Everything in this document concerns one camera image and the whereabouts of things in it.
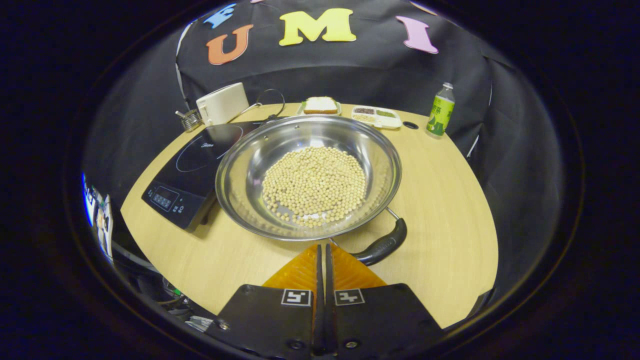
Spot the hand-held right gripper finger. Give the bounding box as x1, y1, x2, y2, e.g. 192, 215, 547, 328
216, 243, 325, 358
325, 243, 443, 358

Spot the pile of soybeans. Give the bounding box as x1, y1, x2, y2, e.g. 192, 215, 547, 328
261, 146, 367, 228

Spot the stainless steel pot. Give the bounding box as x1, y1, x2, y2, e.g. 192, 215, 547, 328
215, 115, 408, 267

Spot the black induction cooktop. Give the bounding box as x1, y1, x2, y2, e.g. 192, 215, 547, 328
141, 120, 273, 232

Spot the white divided spice tray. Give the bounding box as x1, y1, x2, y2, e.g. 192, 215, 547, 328
351, 105, 402, 130

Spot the plate with bread slice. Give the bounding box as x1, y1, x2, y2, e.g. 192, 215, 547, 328
298, 96, 343, 117

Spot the green drink bottle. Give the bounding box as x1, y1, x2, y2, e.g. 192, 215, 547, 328
426, 82, 456, 137

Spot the white toaster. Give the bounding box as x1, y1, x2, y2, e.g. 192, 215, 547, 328
196, 82, 250, 127

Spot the black backdrop cloth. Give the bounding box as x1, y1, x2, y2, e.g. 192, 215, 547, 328
80, 0, 571, 311

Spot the blue white printed sheet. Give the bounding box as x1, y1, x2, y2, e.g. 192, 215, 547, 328
81, 172, 115, 261

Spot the black power cable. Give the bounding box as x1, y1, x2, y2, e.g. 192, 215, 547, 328
240, 89, 286, 123

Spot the metal wire utensil holder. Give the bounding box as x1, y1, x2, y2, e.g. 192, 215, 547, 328
175, 109, 202, 132

